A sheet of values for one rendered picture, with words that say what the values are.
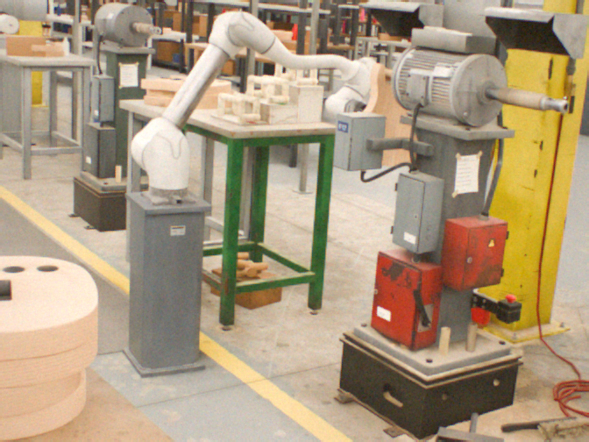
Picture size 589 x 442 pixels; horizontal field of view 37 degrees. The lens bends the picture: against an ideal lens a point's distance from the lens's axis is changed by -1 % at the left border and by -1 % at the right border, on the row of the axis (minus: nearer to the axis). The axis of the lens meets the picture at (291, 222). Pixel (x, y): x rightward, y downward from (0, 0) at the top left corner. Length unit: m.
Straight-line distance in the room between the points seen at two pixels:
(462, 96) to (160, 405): 1.59
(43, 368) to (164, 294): 2.27
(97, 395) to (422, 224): 1.92
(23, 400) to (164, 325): 2.31
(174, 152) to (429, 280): 1.09
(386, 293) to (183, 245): 0.82
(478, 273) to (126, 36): 3.08
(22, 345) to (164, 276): 2.28
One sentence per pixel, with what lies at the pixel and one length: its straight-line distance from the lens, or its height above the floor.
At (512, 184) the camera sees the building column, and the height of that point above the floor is 0.72.
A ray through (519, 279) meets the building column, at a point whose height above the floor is 0.29.
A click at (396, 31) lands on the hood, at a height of 1.41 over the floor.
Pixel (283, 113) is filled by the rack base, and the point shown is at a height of 0.98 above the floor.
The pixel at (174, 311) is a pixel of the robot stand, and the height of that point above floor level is 0.27.
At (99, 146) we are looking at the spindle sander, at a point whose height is 0.52.
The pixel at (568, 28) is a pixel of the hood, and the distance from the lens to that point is 3.07.
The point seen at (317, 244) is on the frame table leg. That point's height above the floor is 0.37.
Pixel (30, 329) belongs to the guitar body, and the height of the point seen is 1.08.
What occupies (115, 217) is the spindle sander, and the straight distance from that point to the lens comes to 5.67.
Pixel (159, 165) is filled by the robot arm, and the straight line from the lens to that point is 3.52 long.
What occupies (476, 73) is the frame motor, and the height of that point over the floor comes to 1.31.
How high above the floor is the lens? 1.57
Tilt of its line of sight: 15 degrees down
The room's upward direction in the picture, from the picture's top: 4 degrees clockwise
